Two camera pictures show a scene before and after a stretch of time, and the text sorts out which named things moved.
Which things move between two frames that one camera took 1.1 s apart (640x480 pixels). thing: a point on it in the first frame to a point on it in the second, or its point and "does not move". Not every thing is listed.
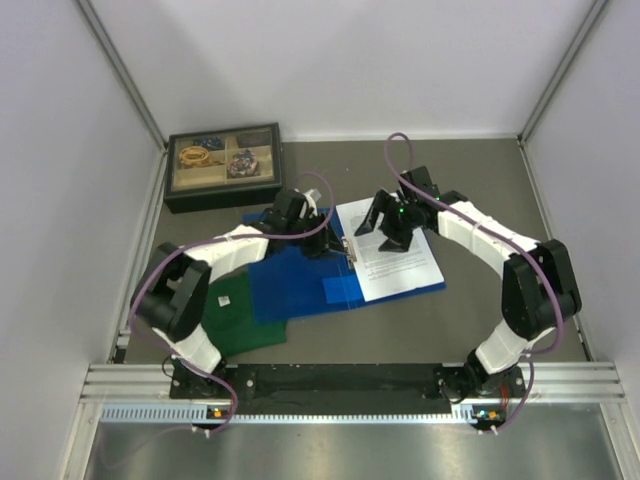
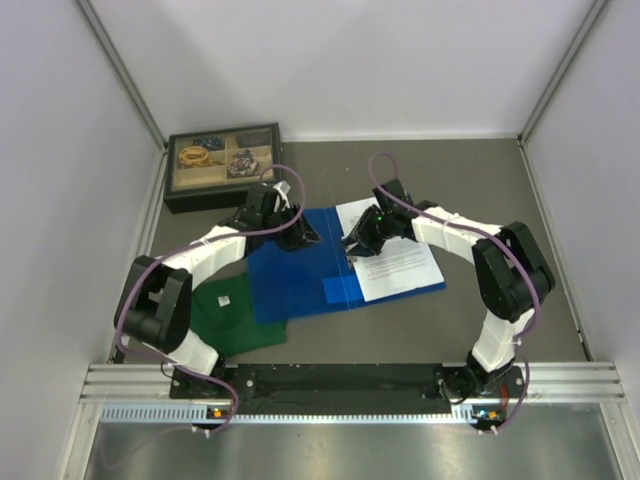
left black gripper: [323, 241] to [302, 234]
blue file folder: [292, 285] does not move
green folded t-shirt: [229, 317] does not move
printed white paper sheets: [380, 272] does not move
